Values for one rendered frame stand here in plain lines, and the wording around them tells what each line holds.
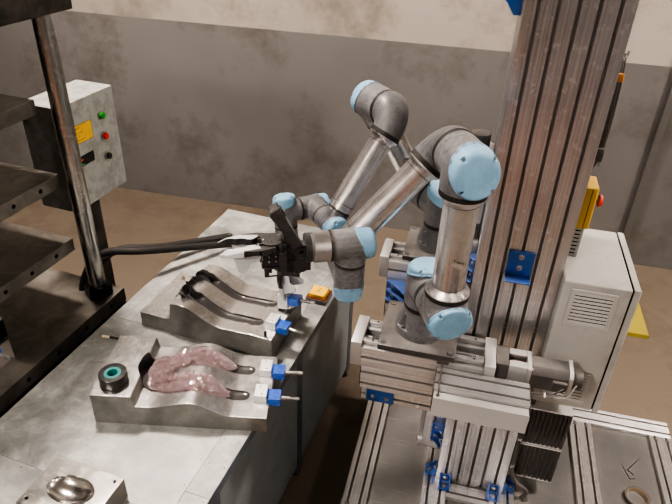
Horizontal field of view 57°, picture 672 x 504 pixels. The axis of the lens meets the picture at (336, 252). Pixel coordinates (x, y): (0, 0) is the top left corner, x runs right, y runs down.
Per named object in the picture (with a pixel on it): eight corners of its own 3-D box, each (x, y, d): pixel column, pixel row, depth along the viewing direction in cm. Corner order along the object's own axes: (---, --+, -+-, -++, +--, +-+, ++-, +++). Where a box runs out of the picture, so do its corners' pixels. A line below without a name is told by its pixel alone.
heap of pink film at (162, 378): (239, 361, 194) (238, 342, 190) (228, 402, 179) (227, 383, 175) (157, 356, 194) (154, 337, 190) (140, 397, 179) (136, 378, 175)
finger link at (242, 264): (225, 280, 136) (263, 271, 140) (223, 256, 133) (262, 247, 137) (220, 274, 138) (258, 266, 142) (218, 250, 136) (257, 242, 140)
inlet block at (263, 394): (300, 399, 185) (300, 386, 182) (298, 411, 181) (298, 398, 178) (257, 396, 185) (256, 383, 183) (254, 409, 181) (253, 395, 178)
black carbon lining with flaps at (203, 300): (279, 306, 217) (278, 284, 212) (259, 333, 204) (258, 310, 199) (192, 284, 226) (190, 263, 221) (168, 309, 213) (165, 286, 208)
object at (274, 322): (306, 334, 205) (307, 322, 202) (301, 344, 201) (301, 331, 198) (271, 324, 208) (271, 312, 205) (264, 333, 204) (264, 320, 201)
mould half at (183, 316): (301, 315, 224) (301, 285, 217) (271, 361, 203) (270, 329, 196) (181, 285, 237) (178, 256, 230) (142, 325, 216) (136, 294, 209)
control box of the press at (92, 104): (163, 375, 308) (118, 85, 230) (127, 418, 284) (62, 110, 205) (126, 364, 314) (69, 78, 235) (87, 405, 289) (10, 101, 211)
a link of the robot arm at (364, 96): (425, 219, 223) (365, 107, 186) (401, 201, 234) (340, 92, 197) (449, 197, 224) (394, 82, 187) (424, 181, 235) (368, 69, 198)
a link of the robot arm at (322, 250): (331, 237, 140) (324, 224, 147) (312, 238, 139) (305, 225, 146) (331, 266, 143) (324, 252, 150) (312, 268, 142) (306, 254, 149)
